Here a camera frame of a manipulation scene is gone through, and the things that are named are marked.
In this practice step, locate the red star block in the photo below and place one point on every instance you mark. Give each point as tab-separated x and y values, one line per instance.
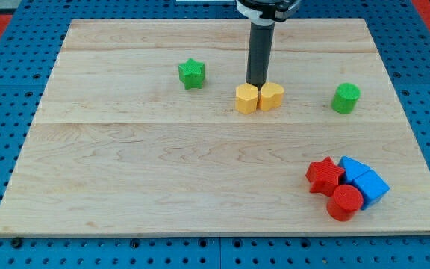
324	176

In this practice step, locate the blue cube block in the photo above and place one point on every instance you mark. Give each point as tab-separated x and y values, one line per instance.
372	188

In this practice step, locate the red cylinder block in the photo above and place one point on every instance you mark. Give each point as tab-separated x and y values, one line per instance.
344	203

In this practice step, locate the yellow heart block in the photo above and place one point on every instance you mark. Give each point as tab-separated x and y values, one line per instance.
270	96

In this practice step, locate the yellow pentagon block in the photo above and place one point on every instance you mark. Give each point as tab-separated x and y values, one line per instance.
246	100

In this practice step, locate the light wooden board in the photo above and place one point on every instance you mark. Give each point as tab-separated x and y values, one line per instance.
119	149

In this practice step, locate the green cylinder block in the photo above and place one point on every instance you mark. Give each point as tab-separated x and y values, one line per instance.
345	98

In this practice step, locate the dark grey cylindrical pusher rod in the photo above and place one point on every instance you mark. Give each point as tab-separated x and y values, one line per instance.
260	44

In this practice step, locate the blue triangle block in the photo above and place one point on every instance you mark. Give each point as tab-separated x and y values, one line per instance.
353	169

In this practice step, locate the green star block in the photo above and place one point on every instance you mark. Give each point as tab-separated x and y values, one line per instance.
192	74

